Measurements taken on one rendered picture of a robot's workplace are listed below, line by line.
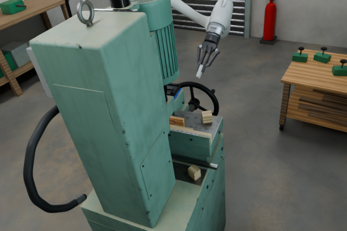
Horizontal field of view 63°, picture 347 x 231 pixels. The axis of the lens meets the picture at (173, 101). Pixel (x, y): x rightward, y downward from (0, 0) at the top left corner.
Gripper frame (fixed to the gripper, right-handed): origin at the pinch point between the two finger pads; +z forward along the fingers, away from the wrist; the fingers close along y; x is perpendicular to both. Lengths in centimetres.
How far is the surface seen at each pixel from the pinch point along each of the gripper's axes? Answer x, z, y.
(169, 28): -54, 1, 3
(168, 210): -30, 62, 18
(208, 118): -11.8, 22.7, 16.2
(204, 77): 176, -36, -55
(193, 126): -12.5, 28.2, 10.9
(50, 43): -89, 24, -6
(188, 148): -17.6, 38.5, 13.6
